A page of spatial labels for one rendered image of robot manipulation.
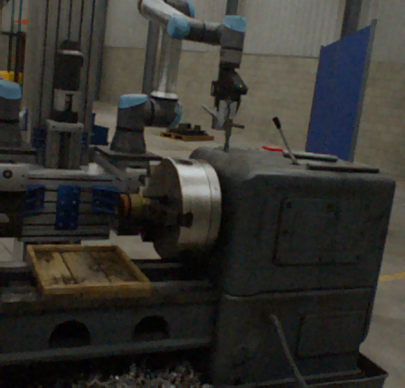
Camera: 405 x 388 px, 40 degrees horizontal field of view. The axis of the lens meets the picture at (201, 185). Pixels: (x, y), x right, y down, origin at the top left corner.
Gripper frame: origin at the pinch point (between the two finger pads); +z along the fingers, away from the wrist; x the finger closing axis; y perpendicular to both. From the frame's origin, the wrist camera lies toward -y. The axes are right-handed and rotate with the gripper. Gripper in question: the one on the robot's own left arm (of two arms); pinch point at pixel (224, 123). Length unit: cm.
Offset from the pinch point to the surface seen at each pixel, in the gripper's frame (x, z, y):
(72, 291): 54, 46, -30
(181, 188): 23.6, 17.9, -24.2
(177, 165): 23.0, 12.3, -18.1
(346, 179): -27.6, 11.3, -33.4
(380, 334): -177, 134, 89
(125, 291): 39, 47, -30
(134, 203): 34.4, 24.6, -15.4
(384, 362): -152, 135, 57
